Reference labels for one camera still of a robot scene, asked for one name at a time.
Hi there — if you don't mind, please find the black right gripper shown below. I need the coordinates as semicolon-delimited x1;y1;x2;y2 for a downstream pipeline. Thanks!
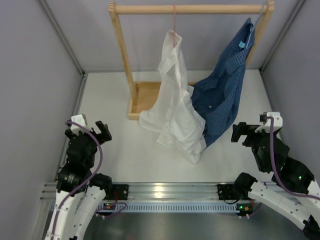
231;122;277;172

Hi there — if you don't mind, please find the white shirt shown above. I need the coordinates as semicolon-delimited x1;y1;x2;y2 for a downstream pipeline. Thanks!
138;30;206;164

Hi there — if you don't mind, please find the pink wire hanger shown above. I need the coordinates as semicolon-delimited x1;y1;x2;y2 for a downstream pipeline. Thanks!
172;4;181;96

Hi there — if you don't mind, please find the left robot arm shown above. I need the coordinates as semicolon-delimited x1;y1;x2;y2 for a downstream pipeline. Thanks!
45;116;113;240

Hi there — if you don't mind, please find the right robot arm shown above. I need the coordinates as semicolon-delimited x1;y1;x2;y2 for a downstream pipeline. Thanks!
231;117;320;240

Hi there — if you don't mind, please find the blue checked shirt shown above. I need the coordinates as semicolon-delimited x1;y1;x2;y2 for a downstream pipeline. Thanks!
191;18;255;147

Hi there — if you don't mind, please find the light blue hanger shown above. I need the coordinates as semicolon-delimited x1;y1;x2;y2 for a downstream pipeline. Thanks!
245;3;266;49

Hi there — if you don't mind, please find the wooden clothes rack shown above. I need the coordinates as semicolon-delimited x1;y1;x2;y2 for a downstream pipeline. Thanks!
108;0;275;121

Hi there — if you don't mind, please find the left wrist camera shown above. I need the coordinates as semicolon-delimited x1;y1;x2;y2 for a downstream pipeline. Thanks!
70;114;89;134

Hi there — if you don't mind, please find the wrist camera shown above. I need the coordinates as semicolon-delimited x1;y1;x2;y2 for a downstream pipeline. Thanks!
70;114;89;134
254;111;283;134

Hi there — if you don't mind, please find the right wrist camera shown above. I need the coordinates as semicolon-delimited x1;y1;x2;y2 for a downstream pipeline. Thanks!
254;111;283;134

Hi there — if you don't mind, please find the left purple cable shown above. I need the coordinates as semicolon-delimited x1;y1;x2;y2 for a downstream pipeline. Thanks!
46;120;128;240

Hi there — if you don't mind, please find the purple cable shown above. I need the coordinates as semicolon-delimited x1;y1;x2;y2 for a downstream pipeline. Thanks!
46;120;128;240
266;116;320;202

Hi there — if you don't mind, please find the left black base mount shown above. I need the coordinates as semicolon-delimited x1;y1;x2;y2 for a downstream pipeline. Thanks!
110;184;129;201

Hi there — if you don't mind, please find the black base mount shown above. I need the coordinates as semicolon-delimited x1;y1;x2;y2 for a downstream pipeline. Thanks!
217;183;239;203
110;184;129;201

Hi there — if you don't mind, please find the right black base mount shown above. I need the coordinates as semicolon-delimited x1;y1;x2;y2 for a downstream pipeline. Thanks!
217;183;239;203

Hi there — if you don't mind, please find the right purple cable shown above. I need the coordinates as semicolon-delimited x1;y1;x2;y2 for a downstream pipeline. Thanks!
266;116;320;202

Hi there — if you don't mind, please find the aluminium mounting rail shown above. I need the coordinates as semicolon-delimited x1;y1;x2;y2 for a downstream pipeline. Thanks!
41;181;276;201

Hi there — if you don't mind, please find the slotted grey cable duct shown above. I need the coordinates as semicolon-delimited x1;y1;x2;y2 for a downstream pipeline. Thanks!
97;202;240;213

